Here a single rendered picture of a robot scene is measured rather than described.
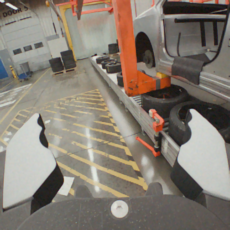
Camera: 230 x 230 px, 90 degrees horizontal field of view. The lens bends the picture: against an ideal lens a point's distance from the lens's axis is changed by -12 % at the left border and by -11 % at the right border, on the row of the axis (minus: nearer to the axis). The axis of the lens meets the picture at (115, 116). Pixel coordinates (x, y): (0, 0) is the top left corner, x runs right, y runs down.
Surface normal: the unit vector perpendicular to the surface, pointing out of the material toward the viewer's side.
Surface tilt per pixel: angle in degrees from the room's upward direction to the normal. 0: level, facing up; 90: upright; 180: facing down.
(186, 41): 86
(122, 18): 90
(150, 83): 90
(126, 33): 90
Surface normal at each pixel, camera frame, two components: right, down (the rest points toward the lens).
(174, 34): 0.26, 0.44
